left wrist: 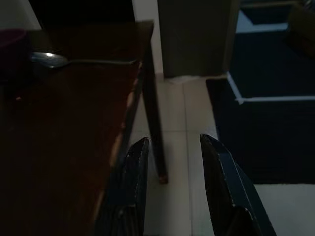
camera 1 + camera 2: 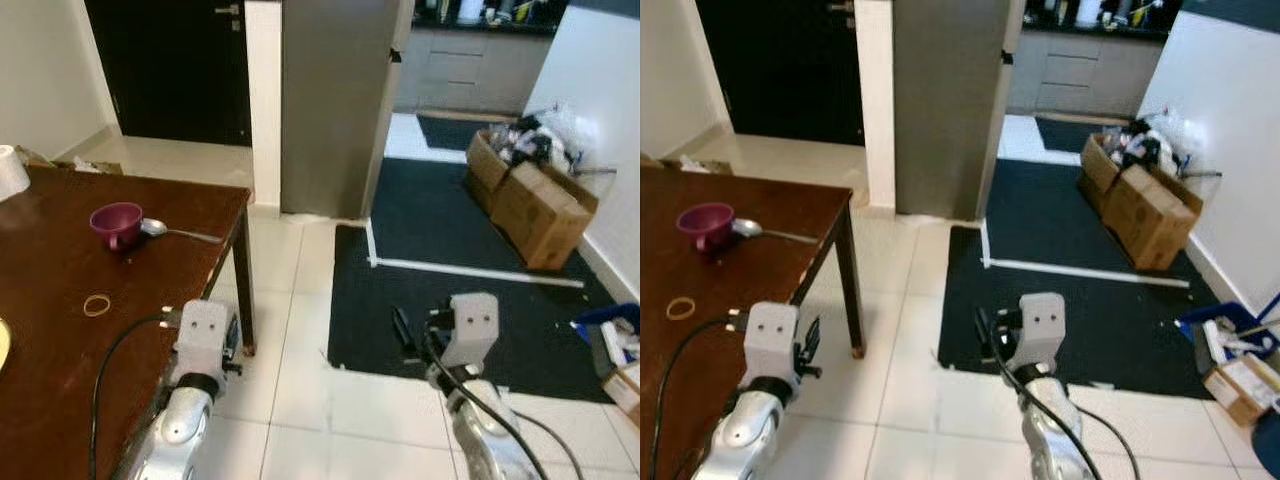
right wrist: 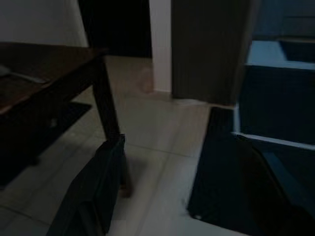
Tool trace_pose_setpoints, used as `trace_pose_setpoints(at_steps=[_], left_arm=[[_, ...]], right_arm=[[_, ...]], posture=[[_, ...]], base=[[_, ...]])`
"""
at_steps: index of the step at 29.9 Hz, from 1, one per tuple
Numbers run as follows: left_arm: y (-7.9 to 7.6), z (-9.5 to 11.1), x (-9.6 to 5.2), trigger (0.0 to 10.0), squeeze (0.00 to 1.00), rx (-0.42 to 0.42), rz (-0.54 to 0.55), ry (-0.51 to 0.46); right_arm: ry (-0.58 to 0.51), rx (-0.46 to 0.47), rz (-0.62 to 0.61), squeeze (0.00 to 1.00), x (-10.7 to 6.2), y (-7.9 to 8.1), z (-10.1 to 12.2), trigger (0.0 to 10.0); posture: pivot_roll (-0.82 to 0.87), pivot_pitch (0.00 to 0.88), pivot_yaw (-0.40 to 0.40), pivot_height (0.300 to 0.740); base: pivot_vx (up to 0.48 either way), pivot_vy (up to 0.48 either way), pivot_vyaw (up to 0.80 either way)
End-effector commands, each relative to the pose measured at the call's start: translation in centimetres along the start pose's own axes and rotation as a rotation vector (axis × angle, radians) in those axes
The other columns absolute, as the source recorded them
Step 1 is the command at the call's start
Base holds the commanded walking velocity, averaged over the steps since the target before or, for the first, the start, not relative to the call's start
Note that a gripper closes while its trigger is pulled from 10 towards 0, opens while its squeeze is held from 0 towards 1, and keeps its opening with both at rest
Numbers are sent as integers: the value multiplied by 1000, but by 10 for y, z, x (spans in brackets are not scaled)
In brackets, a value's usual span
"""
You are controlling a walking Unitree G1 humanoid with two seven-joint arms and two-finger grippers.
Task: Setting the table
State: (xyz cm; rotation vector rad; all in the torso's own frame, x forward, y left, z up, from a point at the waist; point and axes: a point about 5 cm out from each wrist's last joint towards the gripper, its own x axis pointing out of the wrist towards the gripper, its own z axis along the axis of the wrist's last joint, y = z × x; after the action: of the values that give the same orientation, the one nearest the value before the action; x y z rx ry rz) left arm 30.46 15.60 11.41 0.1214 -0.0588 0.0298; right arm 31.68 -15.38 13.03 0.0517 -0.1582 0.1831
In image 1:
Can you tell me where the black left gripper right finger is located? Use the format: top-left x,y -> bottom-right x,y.
199,133 -> 278,236

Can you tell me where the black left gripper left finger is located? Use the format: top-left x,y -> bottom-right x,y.
94,137 -> 150,236

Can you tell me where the dark brown wooden table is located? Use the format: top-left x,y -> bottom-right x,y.
0,21 -> 169,236

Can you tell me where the dark blue rug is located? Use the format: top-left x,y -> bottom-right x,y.
206,0 -> 315,185

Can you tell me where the silver metal spoon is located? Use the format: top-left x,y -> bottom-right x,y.
31,51 -> 137,70

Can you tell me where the grey cabinet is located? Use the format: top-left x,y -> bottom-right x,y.
157,0 -> 241,79

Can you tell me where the dark red cup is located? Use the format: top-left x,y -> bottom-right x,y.
0,28 -> 32,83

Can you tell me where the brown cardboard box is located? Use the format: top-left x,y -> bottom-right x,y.
283,2 -> 315,59

